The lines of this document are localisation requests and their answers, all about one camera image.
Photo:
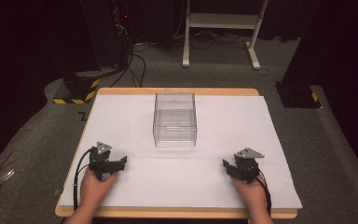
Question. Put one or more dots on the person's left hand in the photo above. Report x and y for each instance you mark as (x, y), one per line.
(93, 189)

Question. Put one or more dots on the black yellow striped stand base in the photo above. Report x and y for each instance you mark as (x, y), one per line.
(77, 88)

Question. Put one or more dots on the clear plastic box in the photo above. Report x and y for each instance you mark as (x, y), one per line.
(174, 124)

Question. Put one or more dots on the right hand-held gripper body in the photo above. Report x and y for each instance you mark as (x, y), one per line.
(247, 168)

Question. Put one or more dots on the dark equipment rack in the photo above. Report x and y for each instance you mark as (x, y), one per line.
(122, 31)

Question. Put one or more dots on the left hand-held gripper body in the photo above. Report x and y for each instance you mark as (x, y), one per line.
(99, 161)

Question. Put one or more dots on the white metal stand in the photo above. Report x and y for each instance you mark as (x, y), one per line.
(223, 20)

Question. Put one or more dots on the wooden table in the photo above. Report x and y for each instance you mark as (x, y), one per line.
(174, 213)

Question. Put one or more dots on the person's right hand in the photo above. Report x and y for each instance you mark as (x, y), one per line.
(251, 194)

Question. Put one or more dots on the white table sheet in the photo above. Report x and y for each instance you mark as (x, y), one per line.
(174, 180)

